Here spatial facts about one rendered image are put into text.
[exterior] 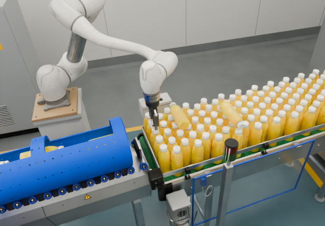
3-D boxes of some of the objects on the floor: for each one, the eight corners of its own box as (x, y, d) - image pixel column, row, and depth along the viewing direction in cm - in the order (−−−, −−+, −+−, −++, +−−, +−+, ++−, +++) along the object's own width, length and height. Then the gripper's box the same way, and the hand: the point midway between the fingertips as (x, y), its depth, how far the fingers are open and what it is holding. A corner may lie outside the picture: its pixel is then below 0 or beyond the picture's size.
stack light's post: (211, 260, 213) (223, 163, 144) (215, 258, 214) (229, 160, 145) (213, 265, 210) (227, 169, 141) (218, 263, 211) (234, 166, 142)
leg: (140, 243, 225) (131, 197, 186) (147, 241, 226) (139, 194, 187) (142, 250, 221) (133, 204, 181) (149, 248, 222) (141, 202, 183)
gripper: (140, 91, 157) (144, 123, 172) (149, 109, 144) (153, 142, 159) (154, 88, 159) (156, 120, 173) (163, 105, 146) (165, 138, 161)
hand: (154, 126), depth 164 cm, fingers closed on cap, 4 cm apart
